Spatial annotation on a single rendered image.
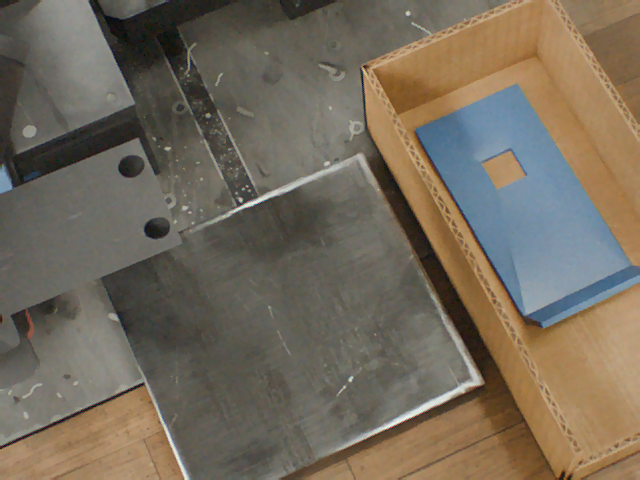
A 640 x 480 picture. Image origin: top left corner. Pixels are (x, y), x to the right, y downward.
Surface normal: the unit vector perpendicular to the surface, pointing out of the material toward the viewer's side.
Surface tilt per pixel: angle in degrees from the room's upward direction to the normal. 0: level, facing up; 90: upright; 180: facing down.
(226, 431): 0
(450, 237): 90
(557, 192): 0
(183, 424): 0
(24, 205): 29
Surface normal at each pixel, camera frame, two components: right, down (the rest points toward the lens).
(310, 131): -0.07, -0.40
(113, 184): 0.14, 0.04
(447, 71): 0.41, 0.82
